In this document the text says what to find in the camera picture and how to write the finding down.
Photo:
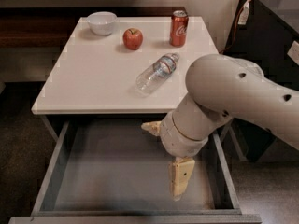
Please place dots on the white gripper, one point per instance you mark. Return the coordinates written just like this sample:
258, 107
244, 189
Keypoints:
177, 140

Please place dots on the grey top drawer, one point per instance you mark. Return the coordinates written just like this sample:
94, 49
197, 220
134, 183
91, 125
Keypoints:
112, 172

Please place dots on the clear plastic water bottle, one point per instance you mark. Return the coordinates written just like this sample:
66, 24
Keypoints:
157, 74

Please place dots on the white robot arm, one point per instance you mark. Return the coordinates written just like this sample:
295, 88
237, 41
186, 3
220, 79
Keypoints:
220, 88

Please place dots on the white top drawer cabinet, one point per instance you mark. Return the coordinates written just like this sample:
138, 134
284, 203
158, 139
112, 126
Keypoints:
96, 74

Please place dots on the red apple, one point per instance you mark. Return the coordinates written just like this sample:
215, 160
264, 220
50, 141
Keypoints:
132, 38

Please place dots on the red cola can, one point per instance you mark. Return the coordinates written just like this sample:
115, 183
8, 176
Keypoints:
178, 29

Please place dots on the white bowl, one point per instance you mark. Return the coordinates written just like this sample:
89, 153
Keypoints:
102, 23

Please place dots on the white wall outlet plate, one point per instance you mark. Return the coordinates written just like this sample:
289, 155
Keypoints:
293, 52

